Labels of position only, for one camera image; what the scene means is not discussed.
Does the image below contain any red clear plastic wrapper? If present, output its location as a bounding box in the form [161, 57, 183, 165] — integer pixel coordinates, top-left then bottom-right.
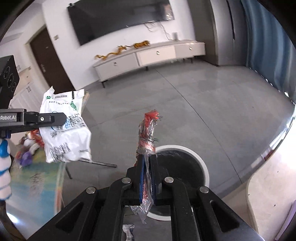
[131, 109, 161, 224]

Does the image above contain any white printed plastic bag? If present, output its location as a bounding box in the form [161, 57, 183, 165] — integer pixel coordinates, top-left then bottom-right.
[39, 87, 92, 163]

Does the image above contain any white round trash bin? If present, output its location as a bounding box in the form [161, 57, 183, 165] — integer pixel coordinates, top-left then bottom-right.
[148, 145, 210, 221]

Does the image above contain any left hand blue white glove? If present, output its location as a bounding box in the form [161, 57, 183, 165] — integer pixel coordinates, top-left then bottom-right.
[0, 139, 11, 201]

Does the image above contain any red white crumpled bag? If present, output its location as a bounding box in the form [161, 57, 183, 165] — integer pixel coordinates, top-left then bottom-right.
[23, 130, 45, 155]

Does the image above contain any white shoe cabinet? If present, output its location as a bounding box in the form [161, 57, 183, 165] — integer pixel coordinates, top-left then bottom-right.
[9, 67, 45, 112]

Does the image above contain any purple crumpled wrapper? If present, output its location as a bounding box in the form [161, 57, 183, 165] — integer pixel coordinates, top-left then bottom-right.
[16, 148, 33, 167]

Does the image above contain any dark brown entrance door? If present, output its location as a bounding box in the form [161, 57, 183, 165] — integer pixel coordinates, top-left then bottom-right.
[30, 28, 75, 94]

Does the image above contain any white tv cabinet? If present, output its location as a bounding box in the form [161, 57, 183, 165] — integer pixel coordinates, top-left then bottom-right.
[93, 40, 206, 83]

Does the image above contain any golden dragon figurine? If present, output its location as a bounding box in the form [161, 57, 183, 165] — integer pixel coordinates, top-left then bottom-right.
[94, 45, 127, 61]

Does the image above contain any golden tiger figurine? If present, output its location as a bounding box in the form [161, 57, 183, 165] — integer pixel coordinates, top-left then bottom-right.
[132, 40, 150, 49]

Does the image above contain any white router box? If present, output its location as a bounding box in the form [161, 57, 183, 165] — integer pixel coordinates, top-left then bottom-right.
[172, 32, 178, 41]

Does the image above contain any grey refrigerator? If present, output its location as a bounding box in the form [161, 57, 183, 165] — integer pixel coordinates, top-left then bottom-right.
[188, 0, 247, 66]

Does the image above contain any blue curtain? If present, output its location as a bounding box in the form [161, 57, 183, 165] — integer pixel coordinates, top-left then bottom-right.
[242, 1, 295, 102]

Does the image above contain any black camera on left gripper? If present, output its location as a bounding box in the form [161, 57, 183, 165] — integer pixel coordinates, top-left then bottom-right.
[0, 55, 20, 109]

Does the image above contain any wall mounted black television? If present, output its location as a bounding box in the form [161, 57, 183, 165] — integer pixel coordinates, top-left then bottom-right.
[67, 0, 175, 46]

